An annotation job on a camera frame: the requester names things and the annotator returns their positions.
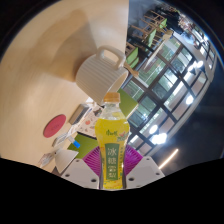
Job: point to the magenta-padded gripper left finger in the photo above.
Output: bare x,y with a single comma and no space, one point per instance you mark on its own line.
81,173

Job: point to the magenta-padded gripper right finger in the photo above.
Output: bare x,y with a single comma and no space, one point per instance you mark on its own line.
143,172

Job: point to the yellow drink bottle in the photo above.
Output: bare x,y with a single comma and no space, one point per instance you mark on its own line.
112,140

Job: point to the curved strip ceiling light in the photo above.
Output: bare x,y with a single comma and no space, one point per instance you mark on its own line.
168,159

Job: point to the small blue-capped bottle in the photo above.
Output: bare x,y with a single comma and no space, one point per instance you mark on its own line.
75,142

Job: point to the white paper napkin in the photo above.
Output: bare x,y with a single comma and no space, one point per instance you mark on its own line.
48,157

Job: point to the round pendant ceiling lamps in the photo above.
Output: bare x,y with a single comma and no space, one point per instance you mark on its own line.
159,138

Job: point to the black framed menu stand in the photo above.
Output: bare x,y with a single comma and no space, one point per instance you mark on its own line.
89,123

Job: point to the flat round red coaster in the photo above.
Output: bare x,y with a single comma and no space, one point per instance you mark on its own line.
54,126

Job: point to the small dark grey box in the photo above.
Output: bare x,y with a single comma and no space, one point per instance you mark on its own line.
79,114

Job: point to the white ribbed mug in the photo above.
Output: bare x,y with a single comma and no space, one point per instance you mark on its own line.
98,75

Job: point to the light wooden dining table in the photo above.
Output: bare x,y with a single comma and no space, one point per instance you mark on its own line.
159,46

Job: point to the wooden chairs with green seats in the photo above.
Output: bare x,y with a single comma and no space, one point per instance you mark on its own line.
148,30

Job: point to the dark framed window wall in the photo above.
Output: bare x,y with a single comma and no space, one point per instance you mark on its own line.
156,90

